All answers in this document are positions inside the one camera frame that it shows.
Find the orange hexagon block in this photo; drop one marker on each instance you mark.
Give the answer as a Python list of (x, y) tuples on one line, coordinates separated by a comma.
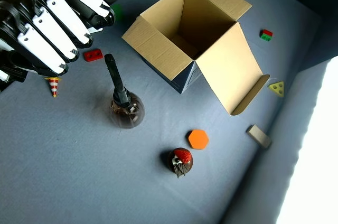
[(198, 139)]

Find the red block with two holes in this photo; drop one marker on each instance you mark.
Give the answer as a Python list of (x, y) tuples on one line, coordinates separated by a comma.
[(93, 55)]

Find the chocolate strawberry cake toy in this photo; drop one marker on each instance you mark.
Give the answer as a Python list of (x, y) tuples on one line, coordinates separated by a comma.
[(180, 162)]

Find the grey rectangular block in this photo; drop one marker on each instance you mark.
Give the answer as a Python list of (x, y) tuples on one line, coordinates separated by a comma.
[(259, 136)]

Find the red and green block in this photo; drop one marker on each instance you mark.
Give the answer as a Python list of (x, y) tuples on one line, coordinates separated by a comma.
[(266, 35)]

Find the open cardboard box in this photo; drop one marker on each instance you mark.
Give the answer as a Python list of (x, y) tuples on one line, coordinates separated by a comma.
[(229, 63)]

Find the yellow cheese wedge toy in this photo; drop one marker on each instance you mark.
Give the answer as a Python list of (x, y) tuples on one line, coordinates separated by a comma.
[(278, 89)]

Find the toy traffic cone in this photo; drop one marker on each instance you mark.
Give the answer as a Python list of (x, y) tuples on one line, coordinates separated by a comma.
[(54, 86)]

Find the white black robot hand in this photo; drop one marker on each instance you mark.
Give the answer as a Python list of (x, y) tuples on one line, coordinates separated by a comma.
[(42, 36)]

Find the brown spray bottle black nozzle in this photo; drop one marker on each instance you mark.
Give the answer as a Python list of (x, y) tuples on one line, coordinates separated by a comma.
[(126, 115)]

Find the grey table cloth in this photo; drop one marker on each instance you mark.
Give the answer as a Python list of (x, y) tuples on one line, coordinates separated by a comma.
[(79, 168)]

